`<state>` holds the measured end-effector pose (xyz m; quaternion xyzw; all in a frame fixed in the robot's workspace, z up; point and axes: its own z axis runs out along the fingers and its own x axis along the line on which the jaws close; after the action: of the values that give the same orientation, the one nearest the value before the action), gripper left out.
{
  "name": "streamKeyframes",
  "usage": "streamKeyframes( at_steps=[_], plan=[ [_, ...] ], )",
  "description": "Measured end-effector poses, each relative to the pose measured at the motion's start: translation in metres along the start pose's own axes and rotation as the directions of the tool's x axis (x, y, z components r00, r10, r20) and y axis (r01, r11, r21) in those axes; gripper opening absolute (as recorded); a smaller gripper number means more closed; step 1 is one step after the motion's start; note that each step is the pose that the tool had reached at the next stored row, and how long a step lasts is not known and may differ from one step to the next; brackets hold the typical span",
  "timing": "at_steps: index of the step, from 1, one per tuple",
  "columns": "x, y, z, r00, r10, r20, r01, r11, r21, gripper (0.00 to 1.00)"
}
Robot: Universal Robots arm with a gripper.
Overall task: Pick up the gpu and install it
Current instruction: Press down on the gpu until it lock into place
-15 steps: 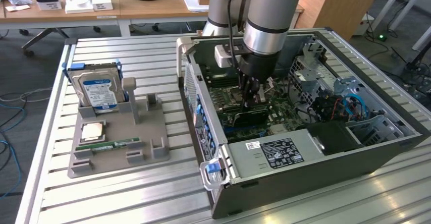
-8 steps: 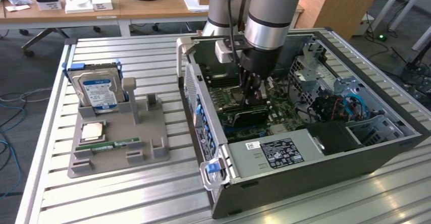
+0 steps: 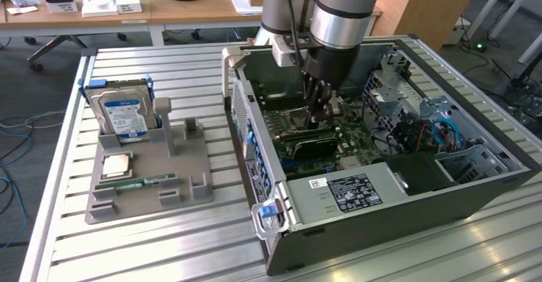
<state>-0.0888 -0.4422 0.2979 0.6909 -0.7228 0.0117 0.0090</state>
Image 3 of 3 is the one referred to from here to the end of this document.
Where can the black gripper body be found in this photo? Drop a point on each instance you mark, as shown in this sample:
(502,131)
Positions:
(330,66)

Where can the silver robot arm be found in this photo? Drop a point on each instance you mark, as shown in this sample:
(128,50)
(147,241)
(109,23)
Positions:
(338,9)

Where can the hard disk with blue carrier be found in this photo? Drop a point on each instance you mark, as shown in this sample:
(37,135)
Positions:
(123,113)

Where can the grey power supply unit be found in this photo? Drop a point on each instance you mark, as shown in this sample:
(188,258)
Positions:
(312,199)

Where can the white box with black lid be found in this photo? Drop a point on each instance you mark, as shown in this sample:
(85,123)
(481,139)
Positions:
(61,7)

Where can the silver CPU socket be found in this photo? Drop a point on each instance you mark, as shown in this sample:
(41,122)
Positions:
(302,120)

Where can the silver chipset heat sink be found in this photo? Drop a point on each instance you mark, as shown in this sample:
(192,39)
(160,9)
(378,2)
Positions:
(350,163)

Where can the green RAM stick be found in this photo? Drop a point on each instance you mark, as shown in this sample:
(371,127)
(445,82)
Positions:
(139,180)

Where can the white paper stack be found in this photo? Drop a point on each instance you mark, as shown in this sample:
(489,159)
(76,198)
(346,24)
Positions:
(243,7)

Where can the white desk frame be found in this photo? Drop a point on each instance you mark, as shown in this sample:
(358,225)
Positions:
(483,9)

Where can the paper tag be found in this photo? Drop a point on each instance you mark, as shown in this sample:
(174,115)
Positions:
(21,10)

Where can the grey plastic parts rack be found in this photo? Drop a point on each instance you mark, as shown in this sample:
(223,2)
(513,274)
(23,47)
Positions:
(148,155)

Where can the green motherboard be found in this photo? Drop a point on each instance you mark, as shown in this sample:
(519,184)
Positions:
(351,142)

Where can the perforated silver disk cage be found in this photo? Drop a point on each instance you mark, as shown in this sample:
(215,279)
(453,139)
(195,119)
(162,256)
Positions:
(390,98)

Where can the white round holder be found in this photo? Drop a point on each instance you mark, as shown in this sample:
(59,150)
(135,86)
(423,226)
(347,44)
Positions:
(99,9)

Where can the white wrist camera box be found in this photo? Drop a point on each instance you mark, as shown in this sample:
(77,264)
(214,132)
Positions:
(286,53)

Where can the black plastic fan duct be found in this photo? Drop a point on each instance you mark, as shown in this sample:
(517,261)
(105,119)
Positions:
(419,174)

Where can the wooden desk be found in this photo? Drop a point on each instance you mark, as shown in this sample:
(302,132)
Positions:
(190,12)

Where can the plain white box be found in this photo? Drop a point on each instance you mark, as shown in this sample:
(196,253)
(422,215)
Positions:
(127,5)

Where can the dark grey PC case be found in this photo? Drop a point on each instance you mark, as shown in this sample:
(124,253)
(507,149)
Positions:
(380,231)

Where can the black floor stand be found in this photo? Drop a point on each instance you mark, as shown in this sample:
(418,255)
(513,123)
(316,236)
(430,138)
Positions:
(521,82)

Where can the blue case latch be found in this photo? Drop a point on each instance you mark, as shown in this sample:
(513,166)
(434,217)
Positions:
(267,212)

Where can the wooden cabinet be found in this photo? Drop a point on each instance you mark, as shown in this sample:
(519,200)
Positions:
(431,9)

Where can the silver disk bay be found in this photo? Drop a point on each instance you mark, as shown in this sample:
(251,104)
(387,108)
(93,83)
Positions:
(478,164)

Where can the power strip with green light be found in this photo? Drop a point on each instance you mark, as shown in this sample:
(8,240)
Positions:
(481,47)

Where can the silver CPU chip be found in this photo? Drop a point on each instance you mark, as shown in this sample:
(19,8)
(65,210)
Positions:
(115,166)

